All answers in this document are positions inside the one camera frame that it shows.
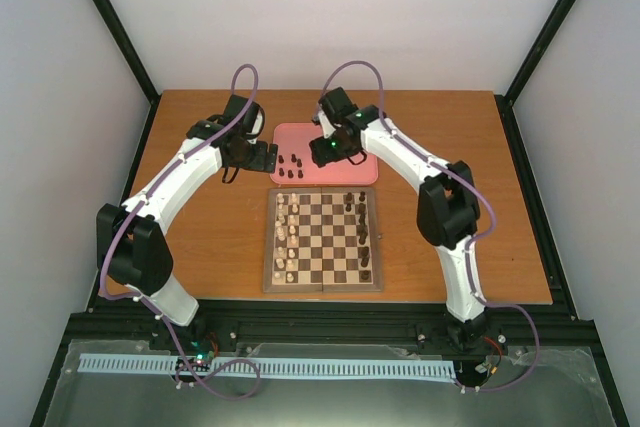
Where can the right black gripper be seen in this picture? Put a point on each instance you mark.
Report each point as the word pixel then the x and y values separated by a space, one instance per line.
pixel 321 156

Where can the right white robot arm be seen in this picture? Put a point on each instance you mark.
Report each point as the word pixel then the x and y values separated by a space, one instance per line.
pixel 447 202

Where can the transparent acrylic sheet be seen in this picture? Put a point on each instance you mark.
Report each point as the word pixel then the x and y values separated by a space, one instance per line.
pixel 562 387

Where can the pink plastic tray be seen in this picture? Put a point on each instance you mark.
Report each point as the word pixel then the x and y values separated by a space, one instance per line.
pixel 294 138

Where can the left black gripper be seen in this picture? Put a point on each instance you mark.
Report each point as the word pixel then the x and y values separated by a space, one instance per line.
pixel 260 162

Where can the light blue cable duct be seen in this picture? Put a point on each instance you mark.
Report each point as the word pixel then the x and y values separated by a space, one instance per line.
pixel 271 368

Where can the black aluminium frame base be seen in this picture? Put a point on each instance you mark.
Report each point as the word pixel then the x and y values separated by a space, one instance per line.
pixel 423 329

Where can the wooden chess board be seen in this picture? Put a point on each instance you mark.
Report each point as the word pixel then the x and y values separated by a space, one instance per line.
pixel 319 244

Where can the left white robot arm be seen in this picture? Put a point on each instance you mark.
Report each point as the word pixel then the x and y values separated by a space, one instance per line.
pixel 134 258

